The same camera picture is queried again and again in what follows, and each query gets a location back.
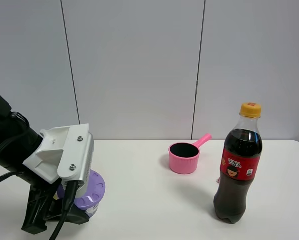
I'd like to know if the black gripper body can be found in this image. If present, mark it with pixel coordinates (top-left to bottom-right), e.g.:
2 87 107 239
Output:
21 173 90 227

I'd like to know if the purple lidded round container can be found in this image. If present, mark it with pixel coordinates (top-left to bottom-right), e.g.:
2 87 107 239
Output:
56 169 107 218

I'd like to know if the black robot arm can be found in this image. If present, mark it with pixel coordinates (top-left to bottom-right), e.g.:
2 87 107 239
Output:
0 95 63 235

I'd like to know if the pink saucepan black inside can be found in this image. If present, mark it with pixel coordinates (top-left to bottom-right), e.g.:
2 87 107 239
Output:
168 133 212 175

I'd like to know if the cola bottle yellow cap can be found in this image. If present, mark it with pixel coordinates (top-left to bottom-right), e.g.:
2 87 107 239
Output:
213 102 263 224

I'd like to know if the black camera cable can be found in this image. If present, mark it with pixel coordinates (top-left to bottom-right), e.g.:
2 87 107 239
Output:
48 179 80 240

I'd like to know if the white silver wrist camera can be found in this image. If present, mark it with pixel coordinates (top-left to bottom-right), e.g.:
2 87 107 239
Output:
23 124 95 189

